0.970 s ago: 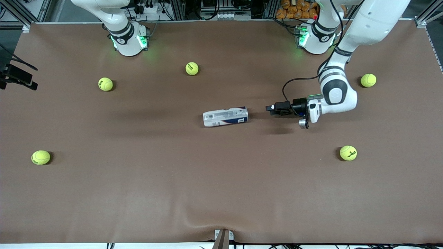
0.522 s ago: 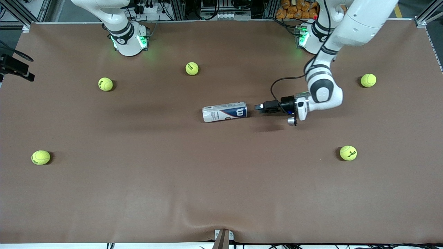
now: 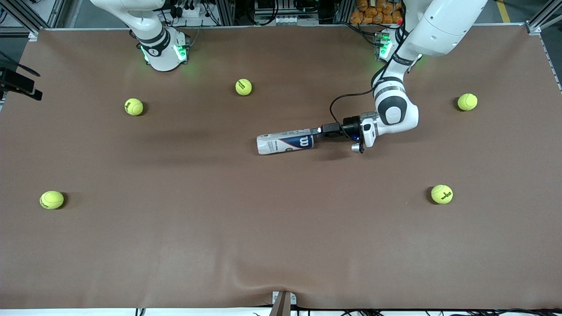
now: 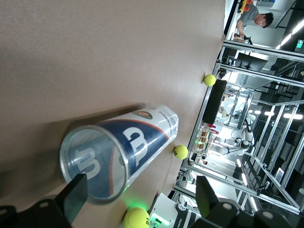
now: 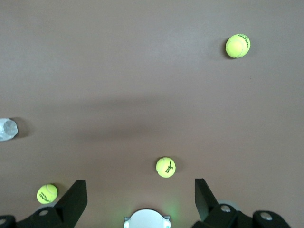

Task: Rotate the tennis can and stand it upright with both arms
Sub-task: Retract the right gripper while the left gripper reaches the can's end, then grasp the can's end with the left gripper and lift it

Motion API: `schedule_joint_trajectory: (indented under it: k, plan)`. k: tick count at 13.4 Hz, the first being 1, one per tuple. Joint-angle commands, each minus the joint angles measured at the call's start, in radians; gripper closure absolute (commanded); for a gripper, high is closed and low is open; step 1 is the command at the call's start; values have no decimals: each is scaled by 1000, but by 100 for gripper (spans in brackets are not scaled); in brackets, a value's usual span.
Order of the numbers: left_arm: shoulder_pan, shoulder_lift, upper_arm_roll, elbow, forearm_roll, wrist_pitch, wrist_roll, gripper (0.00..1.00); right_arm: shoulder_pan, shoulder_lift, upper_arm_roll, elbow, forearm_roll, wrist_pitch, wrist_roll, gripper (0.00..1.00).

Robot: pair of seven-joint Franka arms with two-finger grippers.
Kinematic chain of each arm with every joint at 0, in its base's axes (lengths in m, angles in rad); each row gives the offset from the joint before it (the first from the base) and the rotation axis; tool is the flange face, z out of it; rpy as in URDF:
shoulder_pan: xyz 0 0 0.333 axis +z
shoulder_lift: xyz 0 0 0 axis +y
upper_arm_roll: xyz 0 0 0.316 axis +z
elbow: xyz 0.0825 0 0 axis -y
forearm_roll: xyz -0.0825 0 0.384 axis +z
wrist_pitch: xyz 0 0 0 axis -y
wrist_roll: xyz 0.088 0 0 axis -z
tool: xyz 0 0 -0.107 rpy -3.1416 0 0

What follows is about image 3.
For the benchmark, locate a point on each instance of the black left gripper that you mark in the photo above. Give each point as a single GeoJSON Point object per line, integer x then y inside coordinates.
{"type": "Point", "coordinates": [350, 126]}

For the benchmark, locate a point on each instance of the white and blue tennis can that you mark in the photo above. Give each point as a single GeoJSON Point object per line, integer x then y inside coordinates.
{"type": "Point", "coordinates": [285, 142]}

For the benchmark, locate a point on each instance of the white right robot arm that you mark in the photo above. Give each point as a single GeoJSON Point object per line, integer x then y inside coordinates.
{"type": "Point", "coordinates": [162, 52]}

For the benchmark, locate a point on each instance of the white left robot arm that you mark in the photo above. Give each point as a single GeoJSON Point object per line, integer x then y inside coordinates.
{"type": "Point", "coordinates": [439, 26]}

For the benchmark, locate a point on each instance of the yellow-green tennis ball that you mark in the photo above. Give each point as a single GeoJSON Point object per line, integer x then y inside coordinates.
{"type": "Point", "coordinates": [467, 102]}
{"type": "Point", "coordinates": [134, 106]}
{"type": "Point", "coordinates": [52, 199]}
{"type": "Point", "coordinates": [243, 87]}
{"type": "Point", "coordinates": [441, 194]}

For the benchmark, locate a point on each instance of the brown table mat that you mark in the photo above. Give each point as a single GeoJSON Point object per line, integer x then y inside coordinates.
{"type": "Point", "coordinates": [281, 228]}

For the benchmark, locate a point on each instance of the pile of orange objects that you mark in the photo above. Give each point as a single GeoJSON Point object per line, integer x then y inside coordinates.
{"type": "Point", "coordinates": [373, 11]}

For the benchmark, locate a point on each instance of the black electronics unit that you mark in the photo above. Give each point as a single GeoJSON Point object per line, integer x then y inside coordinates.
{"type": "Point", "coordinates": [272, 6]}

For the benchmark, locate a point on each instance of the white power strip with plugs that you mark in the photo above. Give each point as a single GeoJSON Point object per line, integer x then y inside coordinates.
{"type": "Point", "coordinates": [189, 10]}

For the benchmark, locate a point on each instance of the aluminium corner frame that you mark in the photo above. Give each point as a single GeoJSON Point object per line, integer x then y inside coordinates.
{"type": "Point", "coordinates": [532, 27]}
{"type": "Point", "coordinates": [56, 11]}

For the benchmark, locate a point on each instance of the aluminium frame post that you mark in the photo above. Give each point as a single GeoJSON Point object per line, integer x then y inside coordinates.
{"type": "Point", "coordinates": [343, 11]}
{"type": "Point", "coordinates": [226, 11]}

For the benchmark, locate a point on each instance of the grey metal mount bracket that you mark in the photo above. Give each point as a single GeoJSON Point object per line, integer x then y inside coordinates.
{"type": "Point", "coordinates": [283, 303]}

